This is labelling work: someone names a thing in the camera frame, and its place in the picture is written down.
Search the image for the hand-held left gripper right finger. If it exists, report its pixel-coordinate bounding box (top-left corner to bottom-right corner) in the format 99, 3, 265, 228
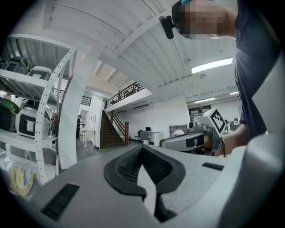
142, 144, 232, 223

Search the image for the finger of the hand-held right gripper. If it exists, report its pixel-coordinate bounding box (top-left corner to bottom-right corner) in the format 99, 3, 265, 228
159, 131, 205, 153

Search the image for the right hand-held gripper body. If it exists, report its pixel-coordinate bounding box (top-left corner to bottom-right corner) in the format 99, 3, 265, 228
188, 106, 228, 156

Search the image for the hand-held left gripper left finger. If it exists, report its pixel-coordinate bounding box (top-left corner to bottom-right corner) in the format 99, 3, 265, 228
28, 144, 161, 228

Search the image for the person's right forearm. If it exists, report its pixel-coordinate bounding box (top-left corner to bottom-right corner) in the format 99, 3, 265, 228
219, 123, 249, 158

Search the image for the person's right hand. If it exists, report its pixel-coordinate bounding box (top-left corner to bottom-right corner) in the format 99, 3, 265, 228
204, 134, 220, 154

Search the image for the grey open cabinet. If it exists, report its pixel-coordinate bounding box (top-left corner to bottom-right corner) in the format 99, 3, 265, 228
168, 124, 188, 137

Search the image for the long ceiling light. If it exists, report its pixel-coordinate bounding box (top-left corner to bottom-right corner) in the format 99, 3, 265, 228
191, 57, 234, 74
193, 97, 216, 104

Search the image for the grey office chair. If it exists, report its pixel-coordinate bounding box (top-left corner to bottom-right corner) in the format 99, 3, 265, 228
137, 130, 150, 145

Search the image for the small white table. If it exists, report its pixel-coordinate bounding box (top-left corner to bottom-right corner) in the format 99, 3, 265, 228
79, 128, 96, 147

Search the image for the brown wooden staircase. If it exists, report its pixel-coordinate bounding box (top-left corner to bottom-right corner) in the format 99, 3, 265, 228
99, 110, 130, 149

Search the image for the person's navy shirt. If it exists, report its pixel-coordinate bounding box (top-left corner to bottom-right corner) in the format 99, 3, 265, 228
233, 0, 281, 143

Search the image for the black mezzanine railing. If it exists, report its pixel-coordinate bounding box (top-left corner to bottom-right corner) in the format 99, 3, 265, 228
104, 81, 146, 110

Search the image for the white pillar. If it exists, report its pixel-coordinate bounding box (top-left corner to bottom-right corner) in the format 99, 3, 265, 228
58, 43, 92, 171

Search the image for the white and black appliance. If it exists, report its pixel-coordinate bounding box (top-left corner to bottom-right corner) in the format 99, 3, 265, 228
15, 104, 52, 140
28, 65, 53, 81

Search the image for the white metal shelf rack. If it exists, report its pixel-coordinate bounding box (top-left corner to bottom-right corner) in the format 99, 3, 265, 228
0, 34, 83, 185

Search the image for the dark green appliance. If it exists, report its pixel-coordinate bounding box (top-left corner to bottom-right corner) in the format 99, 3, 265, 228
0, 98, 20, 132
3, 56, 30, 75

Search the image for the yellow rope bundle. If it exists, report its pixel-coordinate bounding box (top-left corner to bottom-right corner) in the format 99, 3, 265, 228
8, 166, 38, 197

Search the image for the black head-worn camera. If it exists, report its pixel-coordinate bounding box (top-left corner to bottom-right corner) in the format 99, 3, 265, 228
158, 15, 175, 40

